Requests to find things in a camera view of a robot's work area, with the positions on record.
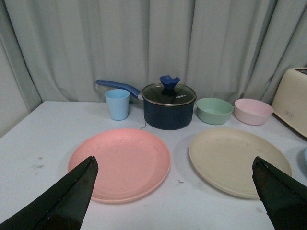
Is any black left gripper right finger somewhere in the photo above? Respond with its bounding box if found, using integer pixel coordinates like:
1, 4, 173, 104
35, 157, 98, 230

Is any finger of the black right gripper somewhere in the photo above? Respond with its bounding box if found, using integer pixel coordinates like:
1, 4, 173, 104
252, 157, 307, 230
258, 156, 307, 192

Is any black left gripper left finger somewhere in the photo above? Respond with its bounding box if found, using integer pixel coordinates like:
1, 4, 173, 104
1, 156, 94, 226

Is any pink plate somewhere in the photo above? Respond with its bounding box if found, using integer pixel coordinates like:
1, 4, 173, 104
68, 128, 171, 204

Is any cream plate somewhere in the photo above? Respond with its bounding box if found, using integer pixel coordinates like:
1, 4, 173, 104
189, 128, 293, 199

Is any cream toaster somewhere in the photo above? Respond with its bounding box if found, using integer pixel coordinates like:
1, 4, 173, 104
272, 68, 307, 137

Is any pink bowl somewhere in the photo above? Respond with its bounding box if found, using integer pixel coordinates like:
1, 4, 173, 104
235, 98, 273, 126

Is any green bowl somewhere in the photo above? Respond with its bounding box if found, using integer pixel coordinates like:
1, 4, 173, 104
196, 98, 234, 125

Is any light blue cup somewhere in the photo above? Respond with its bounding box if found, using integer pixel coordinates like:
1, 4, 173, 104
105, 89, 130, 121

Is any dark blue saucepan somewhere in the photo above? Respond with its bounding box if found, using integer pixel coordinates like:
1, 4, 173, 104
95, 80, 195, 130

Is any grey curtain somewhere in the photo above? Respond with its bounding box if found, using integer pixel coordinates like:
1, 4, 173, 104
0, 0, 307, 139

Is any glass lid blue knob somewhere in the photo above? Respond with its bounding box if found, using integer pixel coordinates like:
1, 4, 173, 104
142, 75, 197, 106

